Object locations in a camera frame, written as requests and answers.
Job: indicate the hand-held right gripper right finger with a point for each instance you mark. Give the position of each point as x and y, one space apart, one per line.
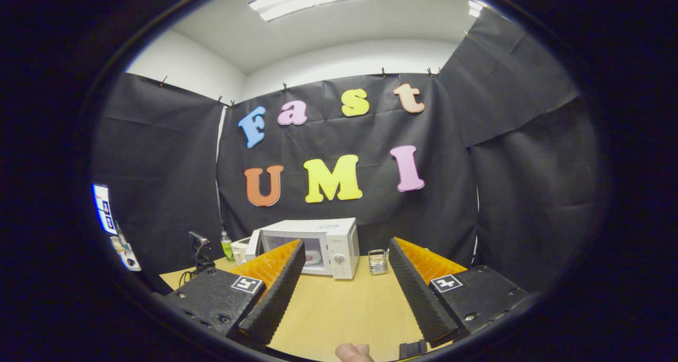
418 298

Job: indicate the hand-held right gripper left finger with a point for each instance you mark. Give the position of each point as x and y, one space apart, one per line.
275 303

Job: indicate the pink food slice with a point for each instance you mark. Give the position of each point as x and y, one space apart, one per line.
313 257

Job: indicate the white square plate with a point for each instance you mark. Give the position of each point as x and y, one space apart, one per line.
318 252

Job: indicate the white microwave oven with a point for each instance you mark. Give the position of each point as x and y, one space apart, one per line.
339 256

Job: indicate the green plastic bottle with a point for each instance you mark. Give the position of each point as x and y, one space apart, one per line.
226 248

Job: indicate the small white appliance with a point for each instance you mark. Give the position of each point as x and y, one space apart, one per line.
241 248

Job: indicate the white and blue poster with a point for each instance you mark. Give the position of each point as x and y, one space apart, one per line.
103 208

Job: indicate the black backdrop cloth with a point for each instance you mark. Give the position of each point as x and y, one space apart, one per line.
159 155

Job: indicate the small ceiling light panel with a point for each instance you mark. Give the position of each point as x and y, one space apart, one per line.
475 8

